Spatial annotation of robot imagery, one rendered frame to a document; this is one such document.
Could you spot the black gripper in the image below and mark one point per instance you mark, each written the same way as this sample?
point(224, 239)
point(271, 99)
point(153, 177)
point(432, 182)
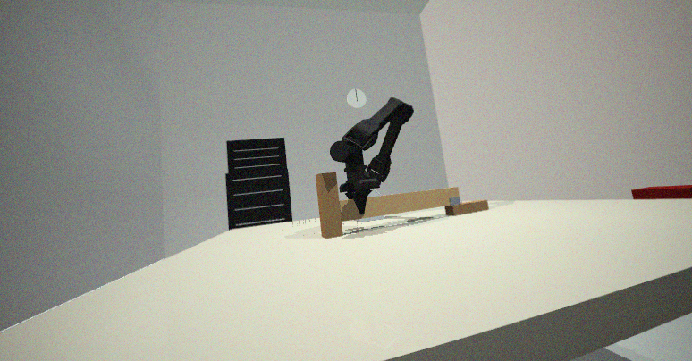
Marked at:
point(356, 186)

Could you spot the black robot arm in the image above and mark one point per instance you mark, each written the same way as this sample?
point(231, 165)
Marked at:
point(364, 134)

